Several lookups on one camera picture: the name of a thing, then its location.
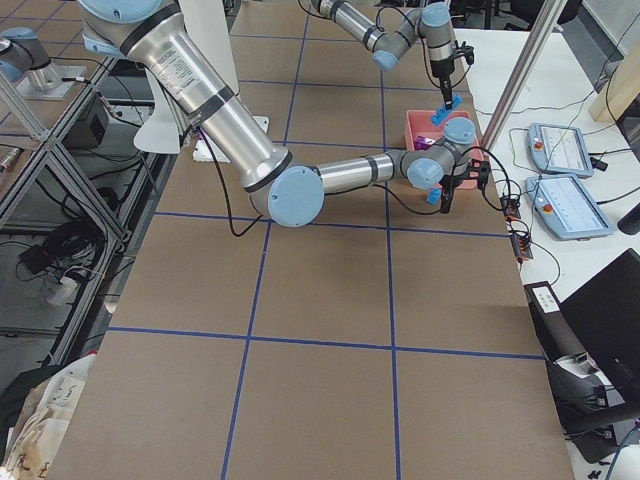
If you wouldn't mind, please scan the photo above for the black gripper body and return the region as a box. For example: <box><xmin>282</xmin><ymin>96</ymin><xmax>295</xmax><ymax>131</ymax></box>
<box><xmin>432</xmin><ymin>59</ymin><xmax>455</xmax><ymax>108</ymax></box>
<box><xmin>439</xmin><ymin>175</ymin><xmax>463</xmax><ymax>213</ymax></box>

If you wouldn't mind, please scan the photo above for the small blue toy block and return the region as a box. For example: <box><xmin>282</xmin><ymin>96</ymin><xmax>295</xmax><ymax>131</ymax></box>
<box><xmin>426</xmin><ymin>188</ymin><xmax>442</xmax><ymax>205</ymax></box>

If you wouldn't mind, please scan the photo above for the purple sloped toy block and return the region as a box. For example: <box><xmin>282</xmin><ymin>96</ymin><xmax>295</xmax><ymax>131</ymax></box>
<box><xmin>413</xmin><ymin>135</ymin><xmax>436</xmax><ymax>150</ymax></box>

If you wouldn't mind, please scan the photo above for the long blue studded block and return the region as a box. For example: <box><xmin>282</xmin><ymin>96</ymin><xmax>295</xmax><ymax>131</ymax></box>
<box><xmin>431</xmin><ymin>99</ymin><xmax>460</xmax><ymax>126</ymax></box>

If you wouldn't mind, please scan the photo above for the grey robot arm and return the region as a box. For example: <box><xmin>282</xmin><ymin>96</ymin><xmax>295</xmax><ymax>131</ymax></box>
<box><xmin>303</xmin><ymin>1</ymin><xmax>473</xmax><ymax>111</ymax></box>
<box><xmin>81</xmin><ymin>1</ymin><xmax>475</xmax><ymax>227</ymax></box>

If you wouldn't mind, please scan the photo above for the neighbour grey robot arm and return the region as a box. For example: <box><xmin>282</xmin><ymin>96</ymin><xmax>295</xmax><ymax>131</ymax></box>
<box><xmin>1</xmin><ymin>27</ymin><xmax>86</xmax><ymax>101</ymax></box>

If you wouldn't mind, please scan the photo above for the pink plastic box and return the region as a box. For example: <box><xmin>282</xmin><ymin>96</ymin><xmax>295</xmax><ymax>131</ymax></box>
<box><xmin>403</xmin><ymin>110</ymin><xmax>482</xmax><ymax>190</ymax></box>

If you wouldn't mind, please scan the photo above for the grey usb hub near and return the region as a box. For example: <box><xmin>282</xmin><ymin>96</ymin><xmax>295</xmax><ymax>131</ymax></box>
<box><xmin>500</xmin><ymin>195</ymin><xmax>522</xmax><ymax>221</ymax></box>

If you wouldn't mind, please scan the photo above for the grey usb hub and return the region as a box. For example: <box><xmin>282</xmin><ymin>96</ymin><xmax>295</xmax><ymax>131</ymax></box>
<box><xmin>500</xmin><ymin>195</ymin><xmax>522</xmax><ymax>221</ymax></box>
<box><xmin>510</xmin><ymin>230</ymin><xmax>533</xmax><ymax>263</ymax></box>

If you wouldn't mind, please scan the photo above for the grey usb hub far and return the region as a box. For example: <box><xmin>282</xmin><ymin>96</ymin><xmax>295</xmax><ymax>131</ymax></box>
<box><xmin>510</xmin><ymin>230</ymin><xmax>533</xmax><ymax>263</ymax></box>

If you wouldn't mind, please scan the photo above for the grey teach pendant near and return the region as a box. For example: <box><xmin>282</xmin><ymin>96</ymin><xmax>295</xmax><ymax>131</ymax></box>
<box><xmin>525</xmin><ymin>174</ymin><xmax>614</xmax><ymax>240</ymax></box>

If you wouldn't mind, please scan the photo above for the grey teach pendant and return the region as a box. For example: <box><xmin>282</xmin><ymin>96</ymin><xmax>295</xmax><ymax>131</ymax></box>
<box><xmin>527</xmin><ymin>123</ymin><xmax>593</xmax><ymax>178</ymax></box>
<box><xmin>525</xmin><ymin>174</ymin><xmax>614</xmax><ymax>240</ymax></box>

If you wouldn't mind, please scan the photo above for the grey teach pendant far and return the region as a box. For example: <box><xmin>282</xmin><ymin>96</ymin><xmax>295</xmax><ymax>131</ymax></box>
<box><xmin>527</xmin><ymin>123</ymin><xmax>593</xmax><ymax>178</ymax></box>

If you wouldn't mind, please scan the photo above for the black device with label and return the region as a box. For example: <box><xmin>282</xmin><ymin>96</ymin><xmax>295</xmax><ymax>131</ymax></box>
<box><xmin>524</xmin><ymin>281</ymin><xmax>598</xmax><ymax>371</ymax></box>

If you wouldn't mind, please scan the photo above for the black laptop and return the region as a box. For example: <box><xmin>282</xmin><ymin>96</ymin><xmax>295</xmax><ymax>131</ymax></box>
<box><xmin>560</xmin><ymin>248</ymin><xmax>639</xmax><ymax>398</ymax></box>

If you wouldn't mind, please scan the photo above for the white cloth bag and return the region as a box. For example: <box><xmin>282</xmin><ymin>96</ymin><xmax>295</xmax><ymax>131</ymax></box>
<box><xmin>1</xmin><ymin>351</ymin><xmax>97</xmax><ymax>479</ymax></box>

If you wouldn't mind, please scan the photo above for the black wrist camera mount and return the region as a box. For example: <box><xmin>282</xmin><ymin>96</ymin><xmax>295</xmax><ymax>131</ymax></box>
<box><xmin>453</xmin><ymin>41</ymin><xmax>475</xmax><ymax>66</ymax></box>
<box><xmin>463</xmin><ymin>158</ymin><xmax>491</xmax><ymax>191</ymax></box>

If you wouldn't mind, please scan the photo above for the aluminium frame profile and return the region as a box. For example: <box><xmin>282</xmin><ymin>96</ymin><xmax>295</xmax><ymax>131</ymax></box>
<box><xmin>480</xmin><ymin>0</ymin><xmax>567</xmax><ymax>150</ymax></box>

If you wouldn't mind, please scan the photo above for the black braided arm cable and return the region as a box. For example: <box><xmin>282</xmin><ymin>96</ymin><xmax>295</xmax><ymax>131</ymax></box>
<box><xmin>192</xmin><ymin>124</ymin><xmax>266</xmax><ymax>237</ymax></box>

